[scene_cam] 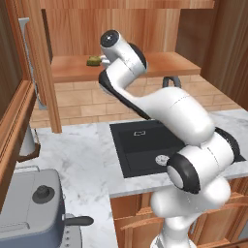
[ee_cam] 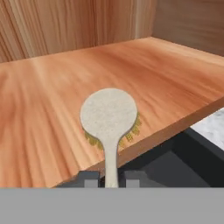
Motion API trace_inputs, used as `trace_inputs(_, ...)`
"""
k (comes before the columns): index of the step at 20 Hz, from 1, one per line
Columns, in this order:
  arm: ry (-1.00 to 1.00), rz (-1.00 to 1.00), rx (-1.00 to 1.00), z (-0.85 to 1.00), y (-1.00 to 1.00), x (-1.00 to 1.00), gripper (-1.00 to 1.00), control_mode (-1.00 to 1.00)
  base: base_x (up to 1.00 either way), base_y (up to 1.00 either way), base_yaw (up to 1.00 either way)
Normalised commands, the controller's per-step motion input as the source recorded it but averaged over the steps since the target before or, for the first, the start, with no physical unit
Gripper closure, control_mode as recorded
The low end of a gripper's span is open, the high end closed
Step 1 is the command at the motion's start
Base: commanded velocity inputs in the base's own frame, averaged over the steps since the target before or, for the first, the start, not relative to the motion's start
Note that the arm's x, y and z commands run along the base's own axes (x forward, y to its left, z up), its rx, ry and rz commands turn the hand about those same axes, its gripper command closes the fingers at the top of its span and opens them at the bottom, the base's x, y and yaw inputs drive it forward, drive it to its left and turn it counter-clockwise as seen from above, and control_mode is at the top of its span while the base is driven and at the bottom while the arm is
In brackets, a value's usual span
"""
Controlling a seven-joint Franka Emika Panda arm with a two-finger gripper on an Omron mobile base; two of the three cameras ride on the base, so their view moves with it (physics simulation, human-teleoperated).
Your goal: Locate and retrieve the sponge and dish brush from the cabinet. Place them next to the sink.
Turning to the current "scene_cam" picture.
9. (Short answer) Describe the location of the grey cabinet door handle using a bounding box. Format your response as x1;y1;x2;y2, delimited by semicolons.
17;16;47;111

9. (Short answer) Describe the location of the glass-paned wooden cabinet door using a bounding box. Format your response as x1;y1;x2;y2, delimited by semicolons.
0;0;37;214

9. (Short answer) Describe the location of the grey toaster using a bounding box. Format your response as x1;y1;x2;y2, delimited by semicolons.
0;166;95;248

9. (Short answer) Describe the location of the green and yellow sponge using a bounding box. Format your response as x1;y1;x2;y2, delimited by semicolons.
85;55;102;68

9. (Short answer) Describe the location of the wooden base cupboard door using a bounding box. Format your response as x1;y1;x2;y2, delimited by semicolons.
110;191;169;248
190;176;248;248

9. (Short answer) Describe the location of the black tap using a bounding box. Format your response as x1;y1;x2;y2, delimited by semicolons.
162;76;183;89

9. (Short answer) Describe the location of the white roll on wooden stand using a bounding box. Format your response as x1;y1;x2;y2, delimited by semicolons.
16;123;42;164

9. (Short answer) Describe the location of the open wooden wall cabinet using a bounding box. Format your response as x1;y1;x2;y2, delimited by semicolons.
39;0;215;84

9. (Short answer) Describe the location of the black sink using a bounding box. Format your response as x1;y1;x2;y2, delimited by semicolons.
108;118;247;179

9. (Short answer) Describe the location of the wooden cabinet door with handle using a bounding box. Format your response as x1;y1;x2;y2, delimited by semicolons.
17;0;63;135

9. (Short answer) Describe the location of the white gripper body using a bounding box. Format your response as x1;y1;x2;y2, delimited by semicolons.
99;54;111;66

